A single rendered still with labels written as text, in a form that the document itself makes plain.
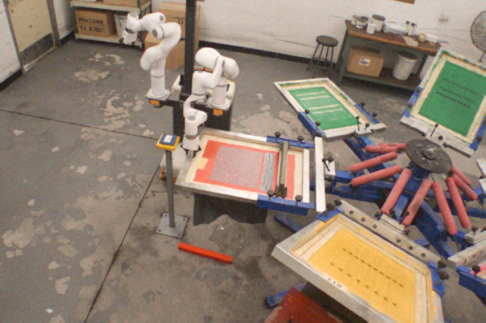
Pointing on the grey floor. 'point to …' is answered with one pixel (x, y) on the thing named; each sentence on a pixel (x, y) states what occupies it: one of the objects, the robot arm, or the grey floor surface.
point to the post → (171, 196)
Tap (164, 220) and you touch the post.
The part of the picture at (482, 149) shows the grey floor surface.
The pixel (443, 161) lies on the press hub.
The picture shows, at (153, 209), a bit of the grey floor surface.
